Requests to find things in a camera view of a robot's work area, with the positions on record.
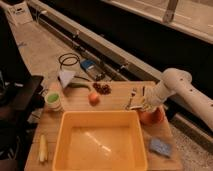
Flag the black coiled cable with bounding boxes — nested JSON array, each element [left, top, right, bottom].
[[58, 52, 81, 70]]

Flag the dark red grapes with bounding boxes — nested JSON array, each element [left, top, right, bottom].
[[93, 83, 111, 95]]

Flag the white paper cone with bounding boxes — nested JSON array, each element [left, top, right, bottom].
[[59, 69, 76, 88]]

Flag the red bowl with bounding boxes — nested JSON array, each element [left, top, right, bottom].
[[138, 108, 164, 125]]

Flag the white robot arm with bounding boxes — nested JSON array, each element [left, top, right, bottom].
[[145, 68, 213, 131]]

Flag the blue electronic box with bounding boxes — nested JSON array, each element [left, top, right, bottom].
[[80, 59, 95, 71]]

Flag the yellow corn cob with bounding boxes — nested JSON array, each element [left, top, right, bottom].
[[39, 134, 48, 163]]

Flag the wooden board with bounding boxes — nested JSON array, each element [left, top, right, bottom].
[[24, 81, 183, 171]]

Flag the yellow plastic tub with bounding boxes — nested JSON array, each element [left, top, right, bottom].
[[52, 111, 148, 171]]

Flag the metal fork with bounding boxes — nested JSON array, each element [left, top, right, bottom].
[[126, 88, 137, 110]]

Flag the green cucumber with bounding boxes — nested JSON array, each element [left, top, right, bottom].
[[68, 83, 91, 91]]

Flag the white box with label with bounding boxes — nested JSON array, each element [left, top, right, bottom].
[[8, 1, 33, 26]]

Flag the blue sponge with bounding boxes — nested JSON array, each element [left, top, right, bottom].
[[149, 138, 172, 157]]

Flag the white cup green inside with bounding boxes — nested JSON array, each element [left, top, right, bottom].
[[44, 91, 62, 111]]

